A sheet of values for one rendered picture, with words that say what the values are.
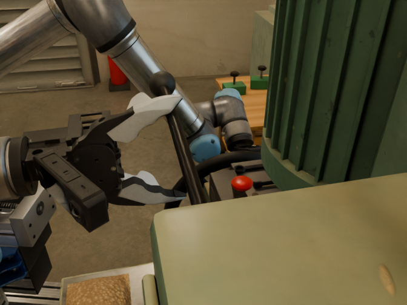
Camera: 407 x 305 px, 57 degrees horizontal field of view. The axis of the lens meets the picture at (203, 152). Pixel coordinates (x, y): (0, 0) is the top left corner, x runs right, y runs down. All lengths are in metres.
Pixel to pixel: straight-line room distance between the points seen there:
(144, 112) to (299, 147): 0.21
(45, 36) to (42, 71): 2.60
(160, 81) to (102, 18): 0.30
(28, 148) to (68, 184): 0.11
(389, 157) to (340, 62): 0.06
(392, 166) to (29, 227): 0.84
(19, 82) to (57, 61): 0.38
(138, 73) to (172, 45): 2.65
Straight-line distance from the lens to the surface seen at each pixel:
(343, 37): 0.22
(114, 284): 0.55
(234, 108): 1.01
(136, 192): 0.49
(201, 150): 0.87
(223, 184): 0.54
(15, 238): 0.98
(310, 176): 0.27
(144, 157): 2.42
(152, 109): 0.42
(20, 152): 0.47
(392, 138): 0.20
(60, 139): 0.50
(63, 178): 0.42
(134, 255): 1.82
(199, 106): 1.01
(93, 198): 0.39
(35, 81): 3.57
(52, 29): 0.92
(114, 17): 0.77
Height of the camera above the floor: 1.35
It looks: 33 degrees down
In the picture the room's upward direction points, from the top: straight up
